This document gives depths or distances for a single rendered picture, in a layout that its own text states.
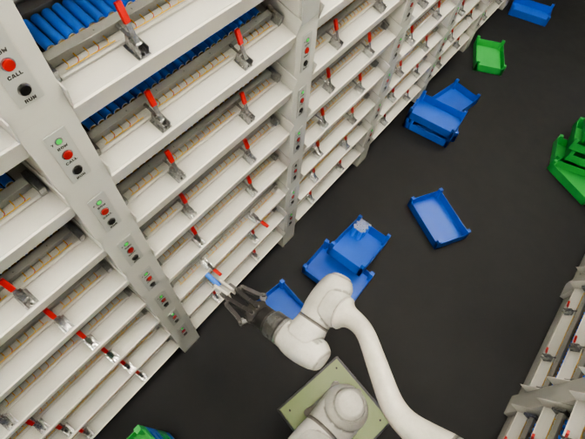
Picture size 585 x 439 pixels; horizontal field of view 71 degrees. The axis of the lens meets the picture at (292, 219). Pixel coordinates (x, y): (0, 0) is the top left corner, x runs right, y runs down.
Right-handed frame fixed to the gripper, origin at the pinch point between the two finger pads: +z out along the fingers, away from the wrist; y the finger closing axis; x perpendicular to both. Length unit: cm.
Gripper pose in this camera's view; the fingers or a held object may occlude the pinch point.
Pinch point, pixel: (225, 288)
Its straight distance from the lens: 142.4
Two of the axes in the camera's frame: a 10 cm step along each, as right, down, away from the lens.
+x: 1.3, 6.2, 7.7
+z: -7.7, -4.3, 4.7
